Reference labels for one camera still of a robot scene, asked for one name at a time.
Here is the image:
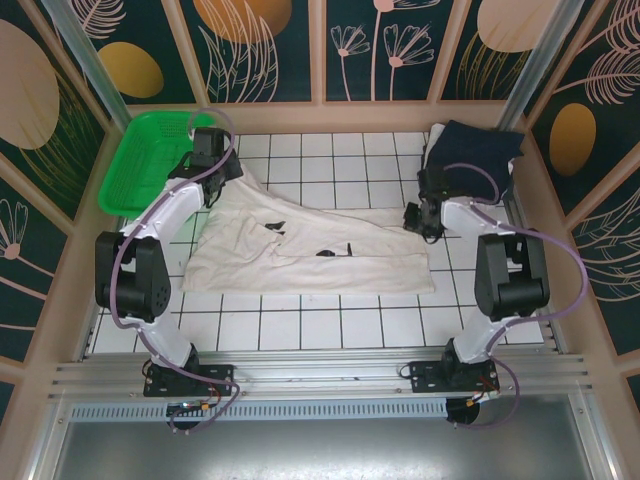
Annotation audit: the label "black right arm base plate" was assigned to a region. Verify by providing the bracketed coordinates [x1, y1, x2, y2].
[408, 359, 501, 396]

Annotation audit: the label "grey slotted cable duct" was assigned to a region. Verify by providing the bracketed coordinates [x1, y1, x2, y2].
[69, 402, 450, 422]

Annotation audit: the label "aluminium frame post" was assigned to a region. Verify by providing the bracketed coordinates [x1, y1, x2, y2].
[498, 0, 587, 132]
[42, 0, 147, 152]

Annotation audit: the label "grey metal panel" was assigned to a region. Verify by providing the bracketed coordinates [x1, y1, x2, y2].
[49, 418, 606, 480]

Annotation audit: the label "white t-shirt with robot print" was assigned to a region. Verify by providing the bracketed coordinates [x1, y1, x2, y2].
[179, 159, 437, 296]

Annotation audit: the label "folded navy t-shirt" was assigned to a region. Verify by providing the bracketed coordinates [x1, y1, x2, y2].
[424, 118, 526, 201]

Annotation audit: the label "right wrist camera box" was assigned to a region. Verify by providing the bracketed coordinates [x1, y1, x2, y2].
[417, 168, 449, 194]

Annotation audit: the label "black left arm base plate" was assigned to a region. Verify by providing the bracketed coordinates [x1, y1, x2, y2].
[143, 363, 236, 399]

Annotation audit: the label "green plastic basket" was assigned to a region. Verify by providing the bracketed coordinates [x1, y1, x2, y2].
[97, 110, 221, 221]

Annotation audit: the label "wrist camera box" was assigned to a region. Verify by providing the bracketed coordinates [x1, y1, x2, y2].
[417, 168, 449, 194]
[192, 128, 225, 160]

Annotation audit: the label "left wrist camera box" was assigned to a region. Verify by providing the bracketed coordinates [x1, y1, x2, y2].
[192, 128, 225, 160]

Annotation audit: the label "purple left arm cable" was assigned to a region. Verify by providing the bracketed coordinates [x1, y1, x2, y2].
[109, 107, 245, 435]

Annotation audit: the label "aluminium mounting rail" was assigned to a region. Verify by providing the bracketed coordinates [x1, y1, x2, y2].
[48, 349, 597, 402]

